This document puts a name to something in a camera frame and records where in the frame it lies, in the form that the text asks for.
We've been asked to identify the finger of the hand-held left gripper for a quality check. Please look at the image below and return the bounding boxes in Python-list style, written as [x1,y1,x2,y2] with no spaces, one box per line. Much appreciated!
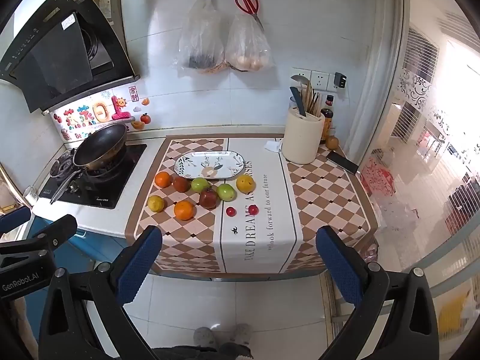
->
[0,205,32,235]
[0,214,78,256]

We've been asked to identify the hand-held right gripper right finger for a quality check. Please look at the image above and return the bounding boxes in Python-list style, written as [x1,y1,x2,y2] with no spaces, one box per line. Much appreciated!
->
[315,226,439,360]

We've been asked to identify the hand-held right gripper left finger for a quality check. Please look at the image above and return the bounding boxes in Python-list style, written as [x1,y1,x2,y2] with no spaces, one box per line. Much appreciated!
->
[37,226,166,360]

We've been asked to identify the oval floral ceramic plate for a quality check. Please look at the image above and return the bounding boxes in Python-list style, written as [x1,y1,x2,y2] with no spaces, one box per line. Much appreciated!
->
[173,151,245,179]

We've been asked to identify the large yellow citrus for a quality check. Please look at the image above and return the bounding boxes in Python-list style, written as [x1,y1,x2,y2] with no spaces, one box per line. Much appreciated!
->
[236,174,256,193]

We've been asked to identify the blue base cabinet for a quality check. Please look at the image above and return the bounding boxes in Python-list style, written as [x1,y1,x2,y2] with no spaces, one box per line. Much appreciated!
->
[28,214,128,331]

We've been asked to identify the black gas stove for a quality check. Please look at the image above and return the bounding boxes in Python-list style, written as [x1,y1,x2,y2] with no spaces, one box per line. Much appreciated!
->
[37,143,148,210]

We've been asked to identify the checkered brown table mat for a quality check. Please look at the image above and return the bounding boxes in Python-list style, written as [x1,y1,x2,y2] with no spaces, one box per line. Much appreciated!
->
[125,134,379,275]

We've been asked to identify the black wok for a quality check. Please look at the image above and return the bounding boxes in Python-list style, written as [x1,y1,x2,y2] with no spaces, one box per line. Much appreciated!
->
[50,123,129,205]

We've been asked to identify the black smartphone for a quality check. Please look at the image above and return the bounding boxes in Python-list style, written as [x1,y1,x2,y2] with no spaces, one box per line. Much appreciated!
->
[325,151,361,174]

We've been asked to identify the person's grey slipper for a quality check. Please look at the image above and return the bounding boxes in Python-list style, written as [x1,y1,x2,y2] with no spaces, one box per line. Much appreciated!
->
[193,327,219,349]

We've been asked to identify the person's dark clothing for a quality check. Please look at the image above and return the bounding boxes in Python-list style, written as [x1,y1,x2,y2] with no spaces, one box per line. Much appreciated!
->
[154,342,254,360]

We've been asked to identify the cream utensil holder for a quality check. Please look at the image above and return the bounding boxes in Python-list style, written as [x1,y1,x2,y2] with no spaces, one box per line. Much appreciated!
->
[281,106,325,165]

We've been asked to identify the dark sauce bottle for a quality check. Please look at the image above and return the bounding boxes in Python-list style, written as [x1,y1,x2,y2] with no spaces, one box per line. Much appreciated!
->
[320,95,335,144]

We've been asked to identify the patterned sliding glass door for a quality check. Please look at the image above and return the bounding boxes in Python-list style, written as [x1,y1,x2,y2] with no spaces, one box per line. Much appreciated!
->
[360,0,480,346]

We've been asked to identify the bundle of wooden chopsticks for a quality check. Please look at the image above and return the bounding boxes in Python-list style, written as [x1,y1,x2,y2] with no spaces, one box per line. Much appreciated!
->
[301,81,323,118]

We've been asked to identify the black range hood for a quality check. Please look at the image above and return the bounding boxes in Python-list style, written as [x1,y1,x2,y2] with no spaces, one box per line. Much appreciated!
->
[0,0,140,114]

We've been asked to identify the plastic bag with dark contents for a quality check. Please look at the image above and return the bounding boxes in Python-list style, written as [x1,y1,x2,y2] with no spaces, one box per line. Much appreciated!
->
[177,0,227,74]

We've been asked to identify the plastic bag with pale contents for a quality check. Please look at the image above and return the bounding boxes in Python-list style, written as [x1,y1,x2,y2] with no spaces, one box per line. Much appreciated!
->
[224,13,274,73]

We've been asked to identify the colourful character wall sticker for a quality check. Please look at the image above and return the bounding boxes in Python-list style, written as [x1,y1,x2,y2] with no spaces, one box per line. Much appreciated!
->
[52,91,135,141]

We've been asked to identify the black handled knife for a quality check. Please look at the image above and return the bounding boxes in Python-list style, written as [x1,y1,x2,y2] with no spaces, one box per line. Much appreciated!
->
[289,87,308,118]

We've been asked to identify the white wall socket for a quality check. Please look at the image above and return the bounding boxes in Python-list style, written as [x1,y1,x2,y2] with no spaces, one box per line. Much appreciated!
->
[292,68,312,88]
[311,70,330,90]

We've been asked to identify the red handled scissors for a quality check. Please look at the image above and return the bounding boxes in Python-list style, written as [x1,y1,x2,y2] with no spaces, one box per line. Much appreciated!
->
[235,0,265,32]

